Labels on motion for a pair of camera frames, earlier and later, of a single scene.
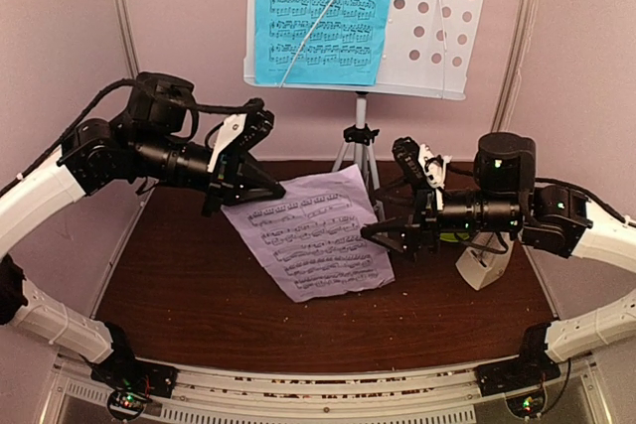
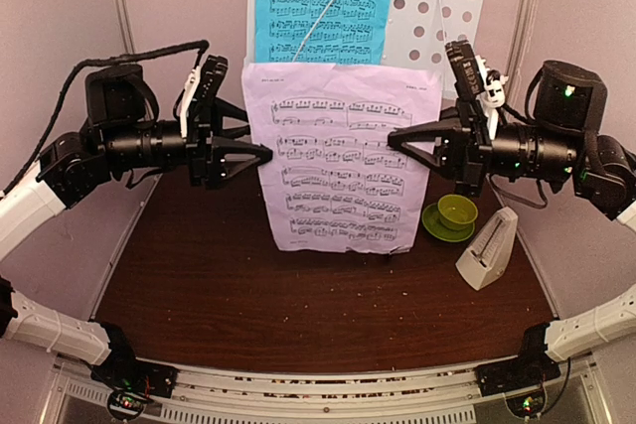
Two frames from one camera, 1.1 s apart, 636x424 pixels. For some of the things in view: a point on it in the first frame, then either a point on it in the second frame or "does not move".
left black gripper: (251, 184) to (206, 158)
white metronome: (485, 260) does not move
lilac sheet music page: (310, 238) to (337, 182)
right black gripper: (423, 222) to (465, 151)
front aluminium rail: (322, 392) does not move
